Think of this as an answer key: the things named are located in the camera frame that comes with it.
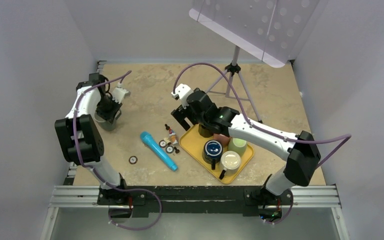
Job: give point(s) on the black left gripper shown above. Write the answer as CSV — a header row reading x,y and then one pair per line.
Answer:
x,y
116,106

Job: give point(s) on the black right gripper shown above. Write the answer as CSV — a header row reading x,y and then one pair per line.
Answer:
x,y
180,117

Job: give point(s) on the grey ceramic mug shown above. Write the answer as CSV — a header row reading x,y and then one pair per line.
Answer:
x,y
108,125

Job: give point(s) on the dark blue ceramic mug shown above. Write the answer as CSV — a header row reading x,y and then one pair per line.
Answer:
x,y
212,152

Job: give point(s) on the black ceramic mug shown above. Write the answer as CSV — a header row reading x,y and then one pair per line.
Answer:
x,y
204,132

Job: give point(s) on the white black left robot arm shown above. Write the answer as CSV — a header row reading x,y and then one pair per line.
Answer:
x,y
79,137

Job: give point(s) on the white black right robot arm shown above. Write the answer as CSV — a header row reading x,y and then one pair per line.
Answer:
x,y
298,150

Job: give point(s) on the pink ceramic mug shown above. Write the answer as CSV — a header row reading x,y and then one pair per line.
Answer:
x,y
224,140

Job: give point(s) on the green ceramic mug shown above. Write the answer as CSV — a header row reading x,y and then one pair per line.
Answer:
x,y
237,145

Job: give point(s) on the yellow plastic tray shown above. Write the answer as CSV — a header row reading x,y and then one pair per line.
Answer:
x,y
193,143

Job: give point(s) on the round token upper left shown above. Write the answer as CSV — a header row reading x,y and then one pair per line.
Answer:
x,y
162,143

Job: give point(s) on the round token lower right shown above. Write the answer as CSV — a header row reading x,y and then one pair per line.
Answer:
x,y
169,149

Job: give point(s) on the blue toy microphone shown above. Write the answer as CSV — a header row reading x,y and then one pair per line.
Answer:
x,y
149,141

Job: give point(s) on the round brown white token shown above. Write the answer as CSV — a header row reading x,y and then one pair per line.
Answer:
x,y
133,160

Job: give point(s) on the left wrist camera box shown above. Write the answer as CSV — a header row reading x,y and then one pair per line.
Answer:
x,y
119,94

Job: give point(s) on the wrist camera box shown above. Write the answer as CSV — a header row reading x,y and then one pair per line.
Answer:
x,y
119,94
181,93

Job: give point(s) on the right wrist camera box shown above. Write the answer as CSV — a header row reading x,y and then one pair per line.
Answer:
x,y
181,93

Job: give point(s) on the cream mug black handle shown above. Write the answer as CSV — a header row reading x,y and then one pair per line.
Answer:
x,y
229,164

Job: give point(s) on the black table edge rail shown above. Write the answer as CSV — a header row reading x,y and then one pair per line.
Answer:
x,y
248,200

